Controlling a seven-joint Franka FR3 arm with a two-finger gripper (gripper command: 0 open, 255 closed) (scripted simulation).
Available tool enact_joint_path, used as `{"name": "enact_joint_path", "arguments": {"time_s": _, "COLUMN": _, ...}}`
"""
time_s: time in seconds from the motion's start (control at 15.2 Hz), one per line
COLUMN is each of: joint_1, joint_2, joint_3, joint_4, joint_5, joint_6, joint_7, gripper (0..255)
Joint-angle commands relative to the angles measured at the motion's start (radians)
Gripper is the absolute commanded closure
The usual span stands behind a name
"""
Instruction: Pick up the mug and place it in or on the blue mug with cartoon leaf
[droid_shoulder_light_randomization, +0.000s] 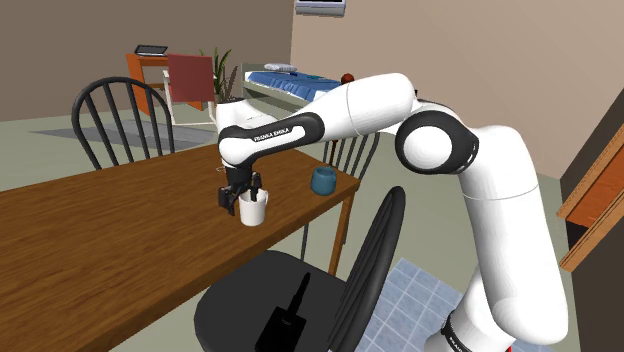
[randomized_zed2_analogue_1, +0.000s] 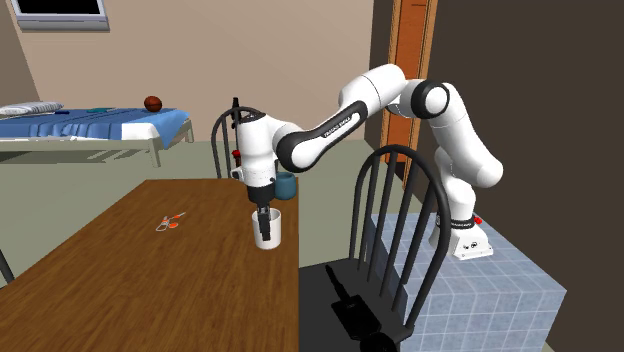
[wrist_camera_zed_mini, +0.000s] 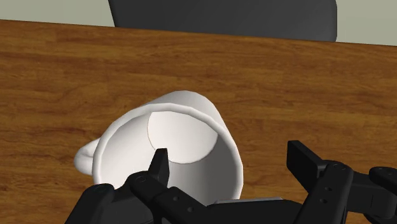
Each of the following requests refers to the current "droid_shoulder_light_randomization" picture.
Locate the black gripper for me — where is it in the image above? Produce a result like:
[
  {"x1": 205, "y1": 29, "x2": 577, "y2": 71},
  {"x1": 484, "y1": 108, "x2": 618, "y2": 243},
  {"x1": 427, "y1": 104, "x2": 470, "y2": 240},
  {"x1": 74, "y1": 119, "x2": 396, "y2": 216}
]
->
[{"x1": 217, "y1": 165, "x2": 263, "y2": 217}]

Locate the white mug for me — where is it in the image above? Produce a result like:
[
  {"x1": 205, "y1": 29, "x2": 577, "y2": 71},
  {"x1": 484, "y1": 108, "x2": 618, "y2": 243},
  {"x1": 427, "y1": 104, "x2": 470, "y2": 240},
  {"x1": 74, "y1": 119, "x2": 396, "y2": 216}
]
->
[{"x1": 237, "y1": 188, "x2": 270, "y2": 227}]

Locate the blue mug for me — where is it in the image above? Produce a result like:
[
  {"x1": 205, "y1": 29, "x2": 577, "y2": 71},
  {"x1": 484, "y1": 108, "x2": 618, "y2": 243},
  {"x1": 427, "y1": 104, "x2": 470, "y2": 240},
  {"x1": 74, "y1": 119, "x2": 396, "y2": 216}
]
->
[{"x1": 309, "y1": 165, "x2": 339, "y2": 197}]

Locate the black spindle-back chair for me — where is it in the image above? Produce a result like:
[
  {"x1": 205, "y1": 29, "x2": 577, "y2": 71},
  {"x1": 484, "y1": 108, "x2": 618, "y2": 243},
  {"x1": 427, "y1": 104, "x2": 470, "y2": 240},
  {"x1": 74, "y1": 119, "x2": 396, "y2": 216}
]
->
[
  {"x1": 193, "y1": 185, "x2": 407, "y2": 352},
  {"x1": 70, "y1": 75, "x2": 176, "y2": 171},
  {"x1": 299, "y1": 130, "x2": 382, "y2": 261}
]

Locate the bed with blue cover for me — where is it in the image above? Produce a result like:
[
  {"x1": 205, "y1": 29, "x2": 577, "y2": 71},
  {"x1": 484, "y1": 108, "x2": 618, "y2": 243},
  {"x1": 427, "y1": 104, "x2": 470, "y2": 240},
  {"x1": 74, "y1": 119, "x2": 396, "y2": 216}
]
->
[{"x1": 240, "y1": 61, "x2": 343, "y2": 111}]

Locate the green potted plant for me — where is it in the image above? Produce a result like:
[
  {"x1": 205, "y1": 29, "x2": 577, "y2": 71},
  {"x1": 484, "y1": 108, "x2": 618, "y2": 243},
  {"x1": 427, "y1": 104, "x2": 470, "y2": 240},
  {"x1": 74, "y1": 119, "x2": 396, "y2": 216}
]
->
[{"x1": 198, "y1": 46, "x2": 241, "y2": 105}]

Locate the brown wooden dining table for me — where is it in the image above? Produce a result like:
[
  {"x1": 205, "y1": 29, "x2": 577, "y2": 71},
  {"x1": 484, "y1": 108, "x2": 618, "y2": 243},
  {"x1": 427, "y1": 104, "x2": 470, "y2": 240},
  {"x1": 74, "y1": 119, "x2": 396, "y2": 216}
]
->
[{"x1": 0, "y1": 142, "x2": 362, "y2": 352}]

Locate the orange desk with laptop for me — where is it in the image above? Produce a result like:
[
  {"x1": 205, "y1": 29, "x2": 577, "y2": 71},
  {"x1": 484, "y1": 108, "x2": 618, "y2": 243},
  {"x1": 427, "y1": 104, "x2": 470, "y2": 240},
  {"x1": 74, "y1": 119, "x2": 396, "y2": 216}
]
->
[{"x1": 125, "y1": 44, "x2": 204, "y2": 117}]

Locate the dark cabinet with wooden trim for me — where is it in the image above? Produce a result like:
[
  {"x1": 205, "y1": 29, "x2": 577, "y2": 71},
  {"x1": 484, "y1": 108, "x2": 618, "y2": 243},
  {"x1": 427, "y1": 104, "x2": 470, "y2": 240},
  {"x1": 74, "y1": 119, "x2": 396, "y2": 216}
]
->
[{"x1": 556, "y1": 86, "x2": 624, "y2": 352}]

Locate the red chair with white frame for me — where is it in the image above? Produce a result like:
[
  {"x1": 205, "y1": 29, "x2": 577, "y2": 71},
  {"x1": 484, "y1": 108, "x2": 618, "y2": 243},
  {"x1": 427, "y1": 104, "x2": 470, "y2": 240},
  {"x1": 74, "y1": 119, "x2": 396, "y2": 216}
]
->
[{"x1": 161, "y1": 52, "x2": 219, "y2": 127}]

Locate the black flat handled tool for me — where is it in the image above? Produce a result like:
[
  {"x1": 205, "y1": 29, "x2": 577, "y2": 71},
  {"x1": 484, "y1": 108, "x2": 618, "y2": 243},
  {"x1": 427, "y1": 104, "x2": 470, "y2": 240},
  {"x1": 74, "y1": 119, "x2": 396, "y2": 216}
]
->
[{"x1": 253, "y1": 271, "x2": 313, "y2": 352}]

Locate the grey wall air conditioner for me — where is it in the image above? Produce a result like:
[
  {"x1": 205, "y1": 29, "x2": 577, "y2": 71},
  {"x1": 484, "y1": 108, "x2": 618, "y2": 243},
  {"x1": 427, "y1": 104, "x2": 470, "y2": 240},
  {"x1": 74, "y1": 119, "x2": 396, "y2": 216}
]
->
[{"x1": 294, "y1": 0, "x2": 348, "y2": 18}]

